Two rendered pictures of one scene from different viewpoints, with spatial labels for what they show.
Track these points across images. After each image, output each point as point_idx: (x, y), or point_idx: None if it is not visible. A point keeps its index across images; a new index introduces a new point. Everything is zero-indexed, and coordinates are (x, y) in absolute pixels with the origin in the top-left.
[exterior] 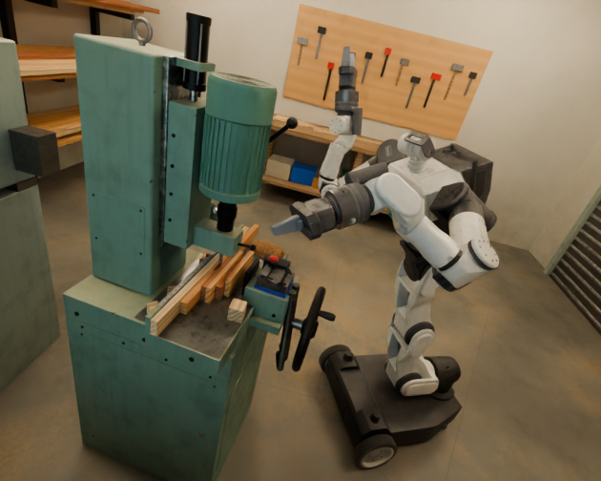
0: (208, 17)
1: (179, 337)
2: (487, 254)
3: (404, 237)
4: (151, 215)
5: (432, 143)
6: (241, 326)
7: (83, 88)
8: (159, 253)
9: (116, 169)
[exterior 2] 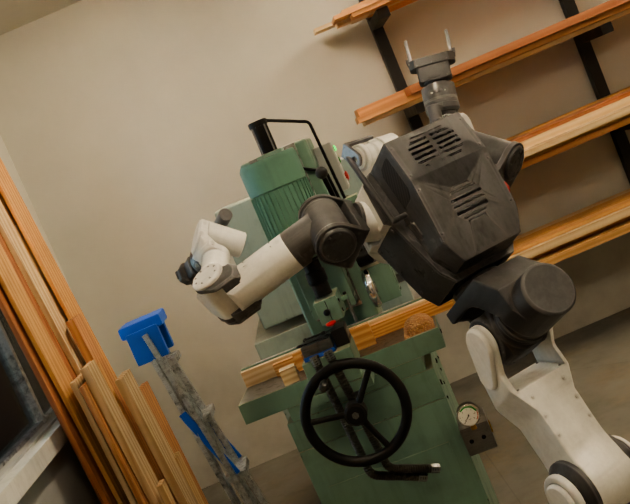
0: (253, 122)
1: (251, 390)
2: (198, 278)
3: None
4: (293, 289)
5: (349, 149)
6: (282, 389)
7: None
8: (325, 328)
9: None
